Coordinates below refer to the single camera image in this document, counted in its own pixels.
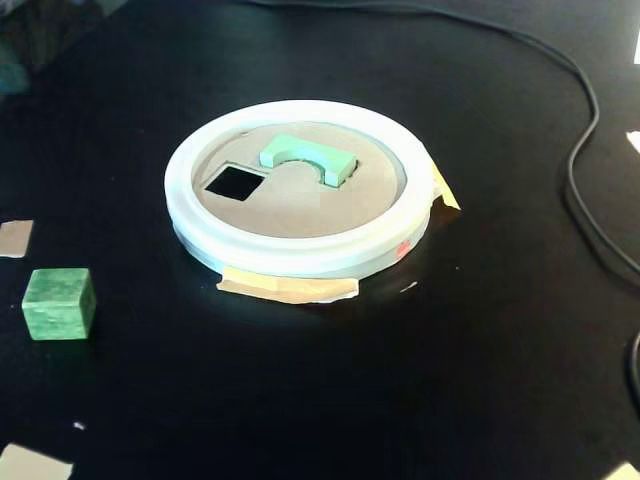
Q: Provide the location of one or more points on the tan masking tape piece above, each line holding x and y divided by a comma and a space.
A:
15, 240

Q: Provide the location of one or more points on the yellow masking tape piece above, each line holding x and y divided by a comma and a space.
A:
447, 197

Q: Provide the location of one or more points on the white round sorting tray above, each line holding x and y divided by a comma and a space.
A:
300, 257

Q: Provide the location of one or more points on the yellow block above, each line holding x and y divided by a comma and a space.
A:
25, 465

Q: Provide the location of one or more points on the pale yellow tape piece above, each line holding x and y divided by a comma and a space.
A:
627, 472

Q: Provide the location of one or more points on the small white paper piece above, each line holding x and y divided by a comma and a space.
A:
635, 141

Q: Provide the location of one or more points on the long tan masking tape strip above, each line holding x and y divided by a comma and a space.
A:
290, 290

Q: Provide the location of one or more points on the green wooden cube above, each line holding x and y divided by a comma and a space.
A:
55, 305

